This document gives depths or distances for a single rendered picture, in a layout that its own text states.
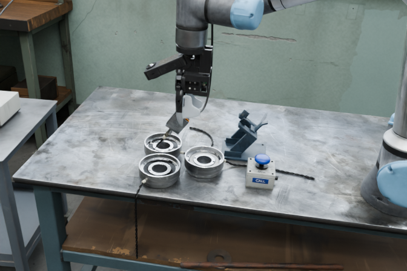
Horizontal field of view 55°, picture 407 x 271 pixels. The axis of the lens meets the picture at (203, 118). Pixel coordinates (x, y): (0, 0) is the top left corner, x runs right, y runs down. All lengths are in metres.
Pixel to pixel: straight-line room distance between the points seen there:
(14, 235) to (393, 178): 1.26
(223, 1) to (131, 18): 1.84
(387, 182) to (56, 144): 0.86
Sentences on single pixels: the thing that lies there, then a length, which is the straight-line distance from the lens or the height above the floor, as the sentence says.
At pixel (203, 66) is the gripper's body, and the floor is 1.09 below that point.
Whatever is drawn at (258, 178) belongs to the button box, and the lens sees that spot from 1.01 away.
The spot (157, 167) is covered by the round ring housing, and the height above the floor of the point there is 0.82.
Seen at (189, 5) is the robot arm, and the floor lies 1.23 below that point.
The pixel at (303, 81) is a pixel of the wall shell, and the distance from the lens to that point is 2.68.
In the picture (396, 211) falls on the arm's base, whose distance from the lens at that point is 1.06.
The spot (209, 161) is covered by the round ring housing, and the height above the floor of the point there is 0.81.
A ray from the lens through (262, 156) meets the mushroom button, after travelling 1.01.
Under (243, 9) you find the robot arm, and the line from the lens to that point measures 0.84.
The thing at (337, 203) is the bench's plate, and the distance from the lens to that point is 1.04.
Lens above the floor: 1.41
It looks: 28 degrees down
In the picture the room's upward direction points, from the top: 4 degrees clockwise
